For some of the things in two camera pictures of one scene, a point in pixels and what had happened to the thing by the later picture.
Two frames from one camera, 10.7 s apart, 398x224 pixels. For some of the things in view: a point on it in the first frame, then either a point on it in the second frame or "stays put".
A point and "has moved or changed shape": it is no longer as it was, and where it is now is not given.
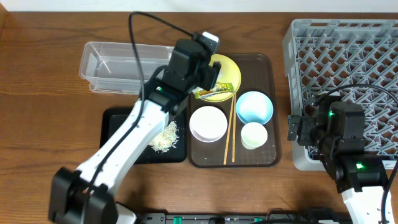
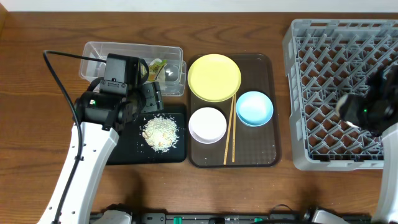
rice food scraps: (167, 139) stays put
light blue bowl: (254, 106) stays put
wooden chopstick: (234, 129) stays put
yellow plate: (229, 72) stays put
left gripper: (212, 76) to (152, 96)
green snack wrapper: (216, 89) has moved or changed shape
